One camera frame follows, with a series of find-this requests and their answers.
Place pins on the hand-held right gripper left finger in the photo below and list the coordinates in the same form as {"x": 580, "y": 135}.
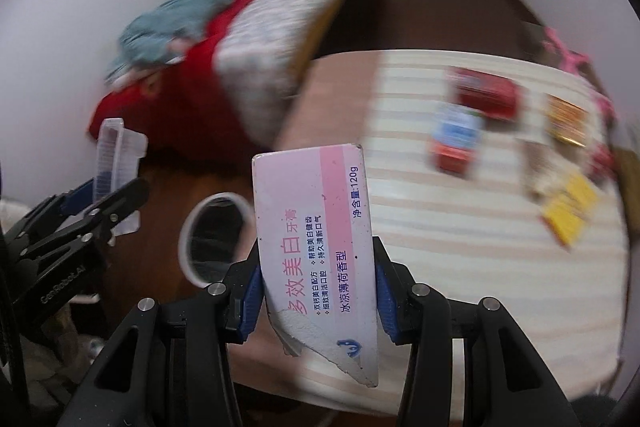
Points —
{"x": 251, "y": 296}

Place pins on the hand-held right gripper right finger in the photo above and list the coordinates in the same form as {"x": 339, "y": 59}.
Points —
{"x": 386, "y": 302}

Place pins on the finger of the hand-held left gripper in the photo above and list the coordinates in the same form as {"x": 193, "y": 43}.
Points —
{"x": 75, "y": 202}
{"x": 112, "y": 207}

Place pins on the clear plastic box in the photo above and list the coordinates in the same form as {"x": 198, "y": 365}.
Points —
{"x": 120, "y": 157}

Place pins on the beige crumpled cloth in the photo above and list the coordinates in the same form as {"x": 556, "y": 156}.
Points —
{"x": 60, "y": 357}

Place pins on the white round bin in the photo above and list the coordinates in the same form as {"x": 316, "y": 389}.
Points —
{"x": 216, "y": 237}

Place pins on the red cloth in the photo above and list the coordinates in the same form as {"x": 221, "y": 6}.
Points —
{"x": 175, "y": 102}

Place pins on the blue red box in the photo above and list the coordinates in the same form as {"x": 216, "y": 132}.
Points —
{"x": 456, "y": 138}

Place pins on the brown beige packet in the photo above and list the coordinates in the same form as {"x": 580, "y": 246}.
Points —
{"x": 542, "y": 169}

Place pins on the yellow packet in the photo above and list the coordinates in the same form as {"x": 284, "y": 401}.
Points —
{"x": 570, "y": 207}

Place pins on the grey white quilted cushion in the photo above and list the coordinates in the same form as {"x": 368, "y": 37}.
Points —
{"x": 285, "y": 42}

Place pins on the orange brown packet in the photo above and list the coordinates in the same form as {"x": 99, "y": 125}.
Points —
{"x": 566, "y": 119}

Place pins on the small red packet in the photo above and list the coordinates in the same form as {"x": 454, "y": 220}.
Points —
{"x": 602, "y": 164}

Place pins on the pink plastic hanger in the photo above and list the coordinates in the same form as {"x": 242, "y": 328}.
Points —
{"x": 570, "y": 57}

